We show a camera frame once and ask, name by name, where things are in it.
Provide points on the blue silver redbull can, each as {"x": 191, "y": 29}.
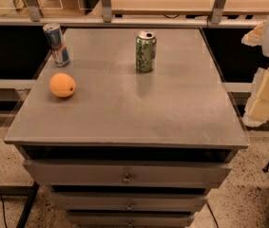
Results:
{"x": 57, "y": 44}

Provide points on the green soda can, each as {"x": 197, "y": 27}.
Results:
{"x": 146, "y": 43}

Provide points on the grey drawer cabinet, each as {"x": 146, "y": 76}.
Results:
{"x": 130, "y": 149}

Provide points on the orange fruit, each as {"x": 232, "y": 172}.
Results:
{"x": 62, "y": 85}

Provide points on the metal railing frame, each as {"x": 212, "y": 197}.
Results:
{"x": 132, "y": 13}

